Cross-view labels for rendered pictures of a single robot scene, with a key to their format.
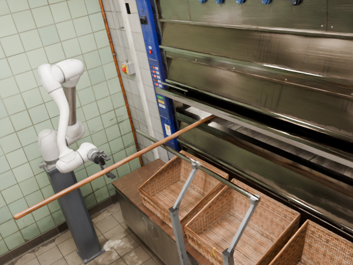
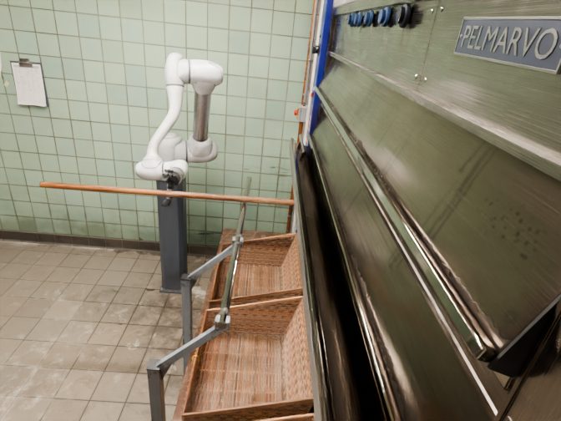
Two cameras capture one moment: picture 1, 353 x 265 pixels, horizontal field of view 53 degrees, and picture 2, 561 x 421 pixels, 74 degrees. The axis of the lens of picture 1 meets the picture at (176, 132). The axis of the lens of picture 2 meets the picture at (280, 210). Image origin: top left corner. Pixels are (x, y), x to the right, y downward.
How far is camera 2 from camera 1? 1.15 m
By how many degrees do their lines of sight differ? 25
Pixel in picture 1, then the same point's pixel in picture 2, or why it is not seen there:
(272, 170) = not seen: hidden behind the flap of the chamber
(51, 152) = (164, 158)
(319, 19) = (417, 61)
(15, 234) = (133, 226)
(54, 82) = (174, 76)
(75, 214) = (167, 236)
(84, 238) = (169, 266)
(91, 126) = (247, 163)
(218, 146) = not seen: hidden behind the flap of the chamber
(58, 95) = (171, 92)
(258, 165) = not seen: hidden behind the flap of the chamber
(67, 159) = (147, 164)
